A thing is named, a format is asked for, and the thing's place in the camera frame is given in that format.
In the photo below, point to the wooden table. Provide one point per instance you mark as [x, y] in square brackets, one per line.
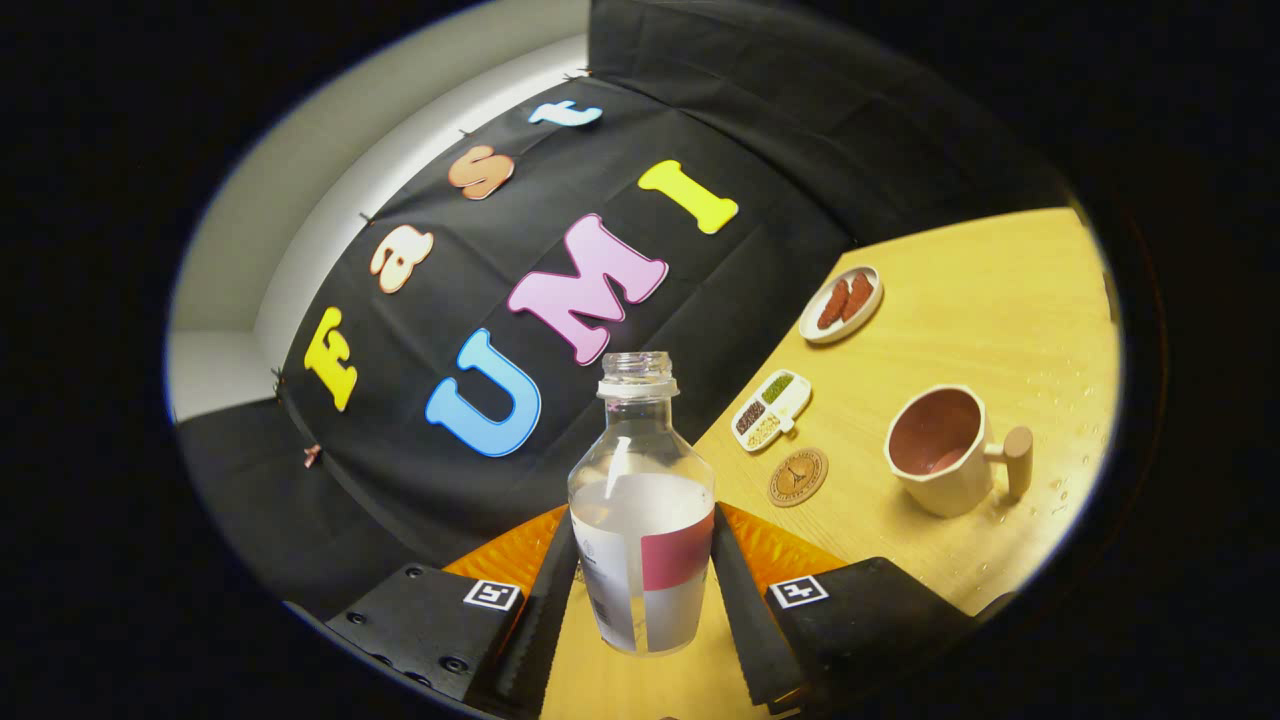
[950, 300]

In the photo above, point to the copper clip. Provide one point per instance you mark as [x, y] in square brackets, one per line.
[312, 456]

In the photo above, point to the round wooden coaster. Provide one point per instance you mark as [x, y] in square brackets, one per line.
[798, 478]

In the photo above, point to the black backdrop cloth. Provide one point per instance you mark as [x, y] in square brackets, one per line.
[700, 120]

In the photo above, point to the white divided condiment dish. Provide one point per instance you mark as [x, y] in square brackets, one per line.
[770, 410]

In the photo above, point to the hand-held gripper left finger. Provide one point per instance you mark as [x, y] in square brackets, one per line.
[540, 630]

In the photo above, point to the red meat piece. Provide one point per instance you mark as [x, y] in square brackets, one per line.
[858, 297]
[833, 305]

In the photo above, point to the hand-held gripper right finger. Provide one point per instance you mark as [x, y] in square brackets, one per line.
[745, 620]

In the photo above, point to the white round plate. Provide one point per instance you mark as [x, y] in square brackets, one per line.
[835, 336]

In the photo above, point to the clear plastic juice bottle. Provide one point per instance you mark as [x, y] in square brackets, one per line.
[640, 520]

